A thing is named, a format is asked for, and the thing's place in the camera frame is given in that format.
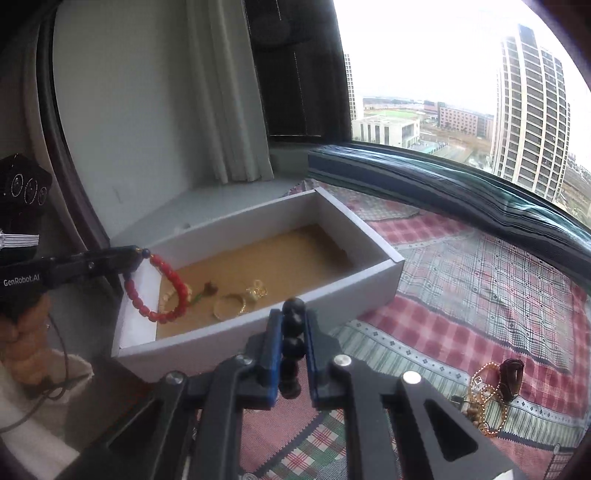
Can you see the gold bangle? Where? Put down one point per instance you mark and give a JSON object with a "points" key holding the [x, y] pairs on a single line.
{"points": [[229, 307]]}

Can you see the white cardboard box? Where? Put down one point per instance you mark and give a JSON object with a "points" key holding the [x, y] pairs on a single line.
{"points": [[308, 245]]}

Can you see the striped green blue bolster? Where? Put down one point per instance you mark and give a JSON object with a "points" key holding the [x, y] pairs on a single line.
{"points": [[485, 201]]}

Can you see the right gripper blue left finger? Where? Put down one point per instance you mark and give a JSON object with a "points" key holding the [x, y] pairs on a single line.
{"points": [[189, 426]]}

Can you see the left hand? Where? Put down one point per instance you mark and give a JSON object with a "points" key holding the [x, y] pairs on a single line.
{"points": [[24, 348]]}

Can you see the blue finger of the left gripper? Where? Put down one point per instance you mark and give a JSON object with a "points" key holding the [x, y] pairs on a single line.
{"points": [[92, 264]]}

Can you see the left white curtain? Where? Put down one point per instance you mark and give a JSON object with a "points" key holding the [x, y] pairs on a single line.
{"points": [[229, 106]]}

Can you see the patchwork plaid bed quilt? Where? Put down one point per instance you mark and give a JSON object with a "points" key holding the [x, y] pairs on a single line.
{"points": [[467, 299]]}

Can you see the dark brown leather watch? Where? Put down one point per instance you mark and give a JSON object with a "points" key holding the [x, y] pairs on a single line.
{"points": [[511, 378]]}

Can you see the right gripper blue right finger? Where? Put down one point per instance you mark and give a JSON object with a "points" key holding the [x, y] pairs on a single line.
{"points": [[397, 427]]}

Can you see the gold ring cluster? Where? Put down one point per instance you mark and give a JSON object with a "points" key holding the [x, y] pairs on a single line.
{"points": [[256, 292]]}

